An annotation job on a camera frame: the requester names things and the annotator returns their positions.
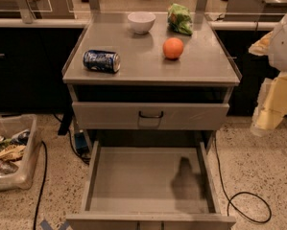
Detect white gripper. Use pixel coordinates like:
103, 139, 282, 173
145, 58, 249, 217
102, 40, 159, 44
249, 13, 287, 137

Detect orange fruit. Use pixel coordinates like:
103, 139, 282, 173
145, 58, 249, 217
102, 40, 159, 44
162, 37, 183, 59

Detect grey drawer cabinet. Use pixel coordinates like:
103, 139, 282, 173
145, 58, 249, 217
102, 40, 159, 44
63, 12, 241, 145

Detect open middle drawer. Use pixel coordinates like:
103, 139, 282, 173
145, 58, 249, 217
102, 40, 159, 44
66, 142, 236, 230

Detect closed top drawer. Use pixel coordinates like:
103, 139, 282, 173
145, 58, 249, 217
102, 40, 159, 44
72, 102, 229, 130

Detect green chip bag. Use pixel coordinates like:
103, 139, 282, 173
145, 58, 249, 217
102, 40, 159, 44
167, 3, 193, 35

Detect white bowl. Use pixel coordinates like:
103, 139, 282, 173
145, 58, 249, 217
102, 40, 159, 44
128, 11, 155, 35

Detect blue soda can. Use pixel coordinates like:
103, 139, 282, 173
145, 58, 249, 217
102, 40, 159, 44
83, 50, 120, 74

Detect blue power adapter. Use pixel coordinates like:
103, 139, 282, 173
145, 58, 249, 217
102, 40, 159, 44
74, 131, 88, 155

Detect clear plastic trash bin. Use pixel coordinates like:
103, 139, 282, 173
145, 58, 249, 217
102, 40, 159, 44
0, 114, 41, 191

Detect black cable right floor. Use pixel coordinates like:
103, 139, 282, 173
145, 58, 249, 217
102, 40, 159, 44
213, 134, 273, 225

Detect black cable floor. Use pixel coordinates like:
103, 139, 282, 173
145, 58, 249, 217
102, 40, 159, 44
213, 134, 273, 225
32, 140, 49, 230

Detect black cable left floor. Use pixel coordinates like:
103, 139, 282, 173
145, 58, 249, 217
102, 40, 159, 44
32, 140, 49, 230

